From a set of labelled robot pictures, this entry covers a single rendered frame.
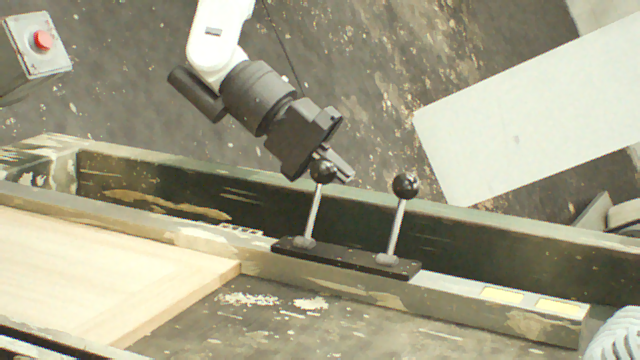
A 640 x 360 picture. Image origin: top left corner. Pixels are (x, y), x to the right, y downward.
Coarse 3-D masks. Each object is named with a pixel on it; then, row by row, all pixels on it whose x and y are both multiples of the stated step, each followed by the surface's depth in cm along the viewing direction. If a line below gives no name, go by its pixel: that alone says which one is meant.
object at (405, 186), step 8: (400, 176) 124; (408, 176) 124; (416, 176) 125; (392, 184) 125; (400, 184) 123; (408, 184) 123; (416, 184) 124; (400, 192) 124; (408, 192) 123; (416, 192) 124; (400, 200) 124; (400, 208) 124; (400, 216) 124; (400, 224) 124; (392, 232) 124; (392, 240) 123; (392, 248) 123; (384, 256) 123; (392, 256) 123; (384, 264) 122; (392, 264) 122
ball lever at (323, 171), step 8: (320, 160) 129; (328, 160) 129; (312, 168) 129; (320, 168) 128; (328, 168) 128; (336, 168) 129; (312, 176) 129; (320, 176) 128; (328, 176) 128; (320, 184) 129; (320, 192) 129; (312, 200) 129; (312, 208) 129; (312, 216) 128; (312, 224) 128; (304, 232) 128; (296, 240) 128; (304, 240) 127; (312, 240) 127; (304, 248) 127
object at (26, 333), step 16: (0, 320) 98; (16, 320) 98; (0, 336) 95; (16, 336) 97; (32, 336) 96; (48, 336) 95; (64, 336) 95; (624, 336) 66; (0, 352) 93; (16, 352) 92; (32, 352) 92; (48, 352) 92; (64, 352) 94; (80, 352) 93; (96, 352) 92; (112, 352) 92; (128, 352) 93; (608, 352) 66; (624, 352) 65
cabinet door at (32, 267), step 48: (0, 240) 135; (48, 240) 135; (96, 240) 135; (144, 240) 136; (0, 288) 119; (48, 288) 120; (96, 288) 120; (144, 288) 120; (192, 288) 121; (96, 336) 107
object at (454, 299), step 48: (0, 192) 148; (48, 192) 148; (192, 240) 133; (240, 240) 132; (336, 288) 125; (384, 288) 122; (432, 288) 119; (480, 288) 119; (528, 336) 114; (576, 336) 112
